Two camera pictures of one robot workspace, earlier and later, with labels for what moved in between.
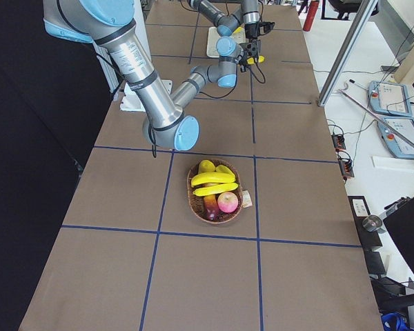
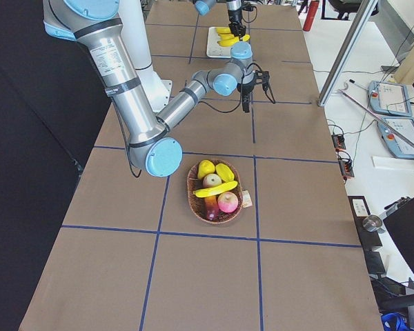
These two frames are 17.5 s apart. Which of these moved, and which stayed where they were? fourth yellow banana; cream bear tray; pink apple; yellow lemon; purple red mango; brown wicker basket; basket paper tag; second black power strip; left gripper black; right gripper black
Moved: left gripper black; right gripper black
Stayed: fourth yellow banana; second black power strip; brown wicker basket; pink apple; yellow lemon; basket paper tag; purple red mango; cream bear tray
